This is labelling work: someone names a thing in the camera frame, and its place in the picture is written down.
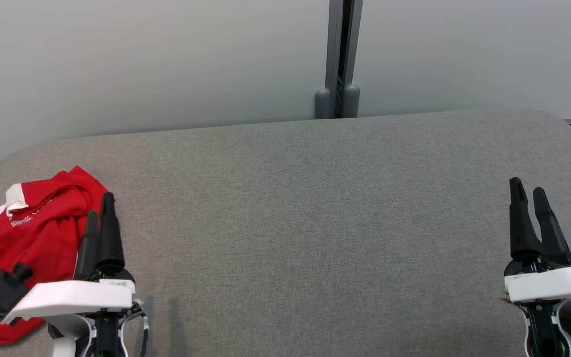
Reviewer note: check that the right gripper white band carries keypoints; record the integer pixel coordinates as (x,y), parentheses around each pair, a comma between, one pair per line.
(553,285)

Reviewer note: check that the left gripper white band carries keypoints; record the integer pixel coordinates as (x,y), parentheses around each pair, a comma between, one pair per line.
(77,297)

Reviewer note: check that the red shorts white trim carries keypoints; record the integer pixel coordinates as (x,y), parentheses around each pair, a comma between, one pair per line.
(52,198)

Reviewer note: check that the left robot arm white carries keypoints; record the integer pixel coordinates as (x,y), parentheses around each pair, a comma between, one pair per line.
(70,342)

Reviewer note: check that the grey partition post with feet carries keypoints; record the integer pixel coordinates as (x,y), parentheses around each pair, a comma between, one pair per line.
(337,59)

